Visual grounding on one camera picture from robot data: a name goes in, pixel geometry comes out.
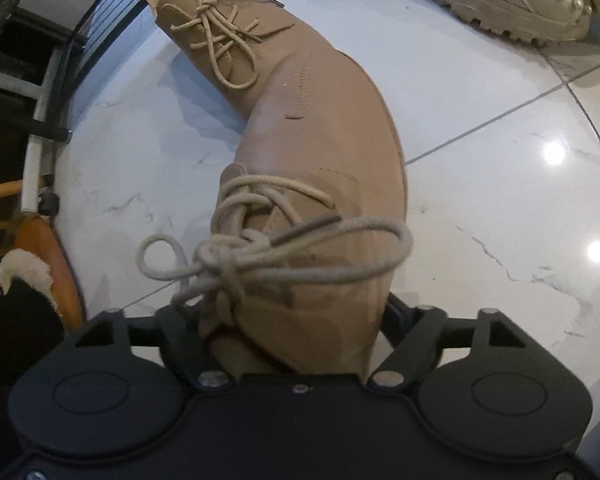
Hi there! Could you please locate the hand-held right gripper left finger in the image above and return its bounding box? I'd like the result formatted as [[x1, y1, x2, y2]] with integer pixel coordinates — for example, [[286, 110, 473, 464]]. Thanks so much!
[[75, 305, 232, 391]]

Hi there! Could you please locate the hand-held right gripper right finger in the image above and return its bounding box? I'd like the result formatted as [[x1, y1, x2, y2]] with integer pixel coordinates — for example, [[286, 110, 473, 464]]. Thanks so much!
[[369, 294, 532, 391]]

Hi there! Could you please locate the tan lace-up leather shoe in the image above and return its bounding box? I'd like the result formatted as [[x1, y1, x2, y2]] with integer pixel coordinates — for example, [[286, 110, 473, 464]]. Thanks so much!
[[139, 45, 415, 377], [122, 0, 301, 121]]

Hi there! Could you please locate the brown fur-lined shoe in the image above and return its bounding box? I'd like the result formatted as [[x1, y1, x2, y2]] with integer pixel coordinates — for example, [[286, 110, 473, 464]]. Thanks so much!
[[0, 214, 87, 332]]

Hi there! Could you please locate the white metal shoe rack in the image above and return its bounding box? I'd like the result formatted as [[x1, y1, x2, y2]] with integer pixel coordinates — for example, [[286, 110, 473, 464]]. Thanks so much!
[[0, 5, 88, 296]]

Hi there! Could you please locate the black metal frame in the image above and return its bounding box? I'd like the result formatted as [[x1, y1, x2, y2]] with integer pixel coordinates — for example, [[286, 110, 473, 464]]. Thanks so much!
[[0, 0, 148, 136]]

